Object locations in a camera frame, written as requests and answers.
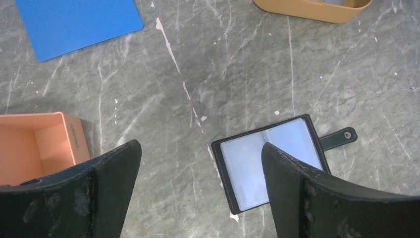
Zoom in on yellow oval tray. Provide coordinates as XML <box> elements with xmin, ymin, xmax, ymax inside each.
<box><xmin>253</xmin><ymin>0</ymin><xmax>372</xmax><ymax>23</ymax></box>

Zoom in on blue flat mat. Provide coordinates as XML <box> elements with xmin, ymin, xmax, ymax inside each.
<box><xmin>15</xmin><ymin>0</ymin><xmax>144</xmax><ymax>62</ymax></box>

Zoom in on black card holder wallet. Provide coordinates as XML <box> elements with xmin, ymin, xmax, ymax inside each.
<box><xmin>211</xmin><ymin>114</ymin><xmax>358</xmax><ymax>215</ymax></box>

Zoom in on orange mesh file rack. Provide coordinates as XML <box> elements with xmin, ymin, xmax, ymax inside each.
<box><xmin>0</xmin><ymin>112</ymin><xmax>91</xmax><ymax>185</ymax></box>

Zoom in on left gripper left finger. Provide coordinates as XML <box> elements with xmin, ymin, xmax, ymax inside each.
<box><xmin>0</xmin><ymin>139</ymin><xmax>142</xmax><ymax>238</ymax></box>

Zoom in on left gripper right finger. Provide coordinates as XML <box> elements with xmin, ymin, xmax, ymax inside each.
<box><xmin>262</xmin><ymin>143</ymin><xmax>420</xmax><ymax>238</ymax></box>

